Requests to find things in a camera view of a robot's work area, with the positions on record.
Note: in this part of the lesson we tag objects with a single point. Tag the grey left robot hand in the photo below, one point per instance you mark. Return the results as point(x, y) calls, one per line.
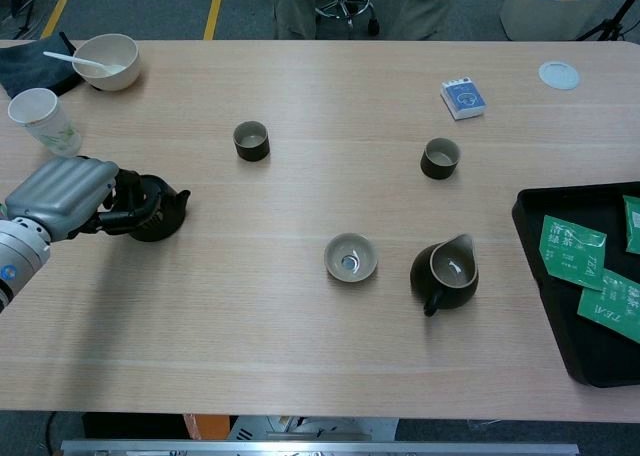
point(60, 196)

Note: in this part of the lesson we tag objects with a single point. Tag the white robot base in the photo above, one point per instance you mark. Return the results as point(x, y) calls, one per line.
point(310, 428)

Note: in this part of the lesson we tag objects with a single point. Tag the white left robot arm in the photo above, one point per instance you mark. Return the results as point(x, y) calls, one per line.
point(15, 271)

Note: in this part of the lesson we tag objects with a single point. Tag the dark cylindrical teacup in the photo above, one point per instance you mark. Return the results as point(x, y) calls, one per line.
point(252, 151)
point(440, 168)

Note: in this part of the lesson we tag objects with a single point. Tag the white paper cup green print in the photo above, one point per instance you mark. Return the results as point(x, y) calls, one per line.
point(55, 131)

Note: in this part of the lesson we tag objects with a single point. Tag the cream bowl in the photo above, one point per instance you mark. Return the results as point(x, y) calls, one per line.
point(107, 83)

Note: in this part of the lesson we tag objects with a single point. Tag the dark grey cloth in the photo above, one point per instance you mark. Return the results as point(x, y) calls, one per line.
point(30, 71)

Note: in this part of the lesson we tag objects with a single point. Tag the white plastic spoon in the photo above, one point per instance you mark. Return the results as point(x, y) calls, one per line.
point(90, 64)

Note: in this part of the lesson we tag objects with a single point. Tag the orange object under table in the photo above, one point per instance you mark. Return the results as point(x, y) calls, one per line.
point(200, 426)

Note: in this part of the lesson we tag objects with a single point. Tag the wide grey tea bowl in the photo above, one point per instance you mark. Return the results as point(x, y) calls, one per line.
point(337, 268)

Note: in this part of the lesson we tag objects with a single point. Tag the person leg khaki trousers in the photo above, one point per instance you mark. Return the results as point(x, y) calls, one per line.
point(295, 11)
point(425, 11)

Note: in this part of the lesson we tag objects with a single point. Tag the blue and white card box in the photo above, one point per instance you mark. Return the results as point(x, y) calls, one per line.
point(465, 98)

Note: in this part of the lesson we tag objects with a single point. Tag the green tea packet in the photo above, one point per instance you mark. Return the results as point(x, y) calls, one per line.
point(570, 251)
point(634, 226)
point(610, 306)

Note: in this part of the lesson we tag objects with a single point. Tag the grey round table cap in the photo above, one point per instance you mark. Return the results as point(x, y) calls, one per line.
point(559, 75)

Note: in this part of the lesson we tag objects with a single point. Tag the white storage bin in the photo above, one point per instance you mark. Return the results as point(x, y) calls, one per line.
point(550, 16)

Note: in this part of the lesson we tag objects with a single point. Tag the black plastic tray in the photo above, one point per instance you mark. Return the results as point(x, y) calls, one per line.
point(600, 346)

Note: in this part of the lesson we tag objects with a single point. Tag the black tripod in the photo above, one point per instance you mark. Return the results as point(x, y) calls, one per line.
point(607, 26)

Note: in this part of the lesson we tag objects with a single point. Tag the aluminium rail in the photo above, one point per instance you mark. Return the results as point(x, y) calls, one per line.
point(320, 448)

